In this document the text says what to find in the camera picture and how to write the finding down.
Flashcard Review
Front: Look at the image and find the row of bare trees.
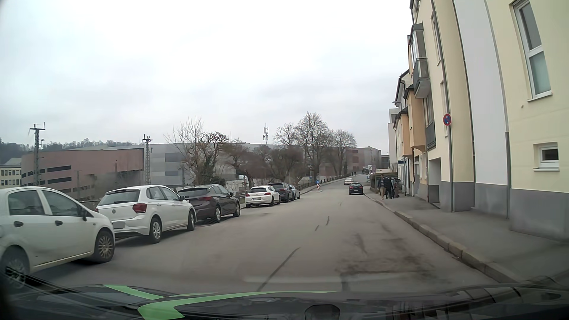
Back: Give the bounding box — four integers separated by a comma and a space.
165, 112, 358, 187

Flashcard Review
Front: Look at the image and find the roadside railing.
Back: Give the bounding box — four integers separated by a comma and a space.
297, 174, 353, 192

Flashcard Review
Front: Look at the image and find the reddish building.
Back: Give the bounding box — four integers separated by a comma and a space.
320, 147, 383, 177

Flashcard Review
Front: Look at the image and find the grey asphalt road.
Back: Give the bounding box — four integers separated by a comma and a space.
31, 174, 501, 295

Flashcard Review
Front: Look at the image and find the group of people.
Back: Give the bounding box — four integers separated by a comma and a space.
377, 174, 398, 200

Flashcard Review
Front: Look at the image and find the row of houses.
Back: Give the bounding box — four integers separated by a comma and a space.
388, 70, 428, 198

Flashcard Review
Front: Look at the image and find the railway catenary mast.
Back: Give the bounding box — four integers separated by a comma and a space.
28, 123, 46, 187
141, 135, 154, 185

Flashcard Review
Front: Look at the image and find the car's own bonnet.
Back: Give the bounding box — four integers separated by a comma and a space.
0, 268, 569, 320

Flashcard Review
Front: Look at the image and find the row of parked cars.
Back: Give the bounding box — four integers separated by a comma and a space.
0, 182, 301, 285

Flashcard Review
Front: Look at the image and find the large brown grey building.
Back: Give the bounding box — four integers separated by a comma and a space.
20, 142, 307, 203

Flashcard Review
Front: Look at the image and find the grey paved pavement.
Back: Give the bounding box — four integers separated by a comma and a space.
364, 190, 569, 287

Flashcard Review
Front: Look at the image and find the cream apartment building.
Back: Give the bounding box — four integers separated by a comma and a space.
408, 0, 569, 243

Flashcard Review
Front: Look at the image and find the pale office building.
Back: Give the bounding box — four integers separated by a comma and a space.
0, 157, 22, 189

